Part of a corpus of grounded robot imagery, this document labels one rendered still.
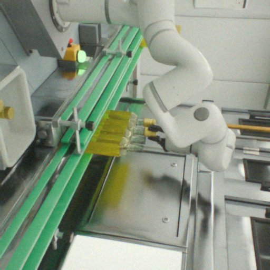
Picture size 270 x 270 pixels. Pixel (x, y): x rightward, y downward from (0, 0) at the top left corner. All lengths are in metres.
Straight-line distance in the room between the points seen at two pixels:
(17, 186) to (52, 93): 0.38
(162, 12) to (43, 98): 0.51
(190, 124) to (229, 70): 6.54
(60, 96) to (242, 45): 6.20
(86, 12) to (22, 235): 0.63
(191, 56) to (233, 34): 6.34
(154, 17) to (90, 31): 0.77
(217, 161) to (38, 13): 0.64
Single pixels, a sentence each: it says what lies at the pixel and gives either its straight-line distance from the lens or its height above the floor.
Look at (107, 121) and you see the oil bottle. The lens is 1.33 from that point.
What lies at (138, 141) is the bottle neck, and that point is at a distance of 1.26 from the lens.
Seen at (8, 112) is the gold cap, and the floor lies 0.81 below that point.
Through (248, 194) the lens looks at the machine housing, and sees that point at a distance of 1.33.
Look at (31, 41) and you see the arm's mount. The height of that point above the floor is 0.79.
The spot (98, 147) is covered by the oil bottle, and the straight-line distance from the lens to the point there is 1.22.
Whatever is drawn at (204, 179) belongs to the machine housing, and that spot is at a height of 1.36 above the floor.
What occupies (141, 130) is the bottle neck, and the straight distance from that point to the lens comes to 1.30.
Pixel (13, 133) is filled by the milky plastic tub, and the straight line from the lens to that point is 1.12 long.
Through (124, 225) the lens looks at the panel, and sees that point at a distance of 1.13.
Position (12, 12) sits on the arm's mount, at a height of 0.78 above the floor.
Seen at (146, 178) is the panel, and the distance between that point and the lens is 1.30.
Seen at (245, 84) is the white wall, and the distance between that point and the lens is 7.56.
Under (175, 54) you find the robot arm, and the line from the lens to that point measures 0.86.
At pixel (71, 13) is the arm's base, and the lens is 1.13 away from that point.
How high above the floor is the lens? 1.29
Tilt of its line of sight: 9 degrees down
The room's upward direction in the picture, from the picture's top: 96 degrees clockwise
